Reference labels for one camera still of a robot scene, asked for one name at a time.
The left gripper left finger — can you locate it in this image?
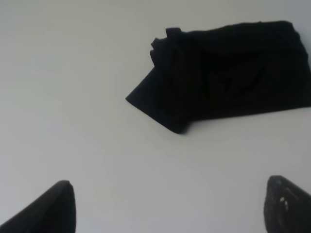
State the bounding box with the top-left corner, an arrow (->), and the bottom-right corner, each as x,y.
0,180 -> 76,233

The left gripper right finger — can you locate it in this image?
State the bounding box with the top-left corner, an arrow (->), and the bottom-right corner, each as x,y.
263,175 -> 311,233

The black printed t-shirt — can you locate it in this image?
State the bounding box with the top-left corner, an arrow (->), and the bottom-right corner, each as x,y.
126,21 -> 311,134

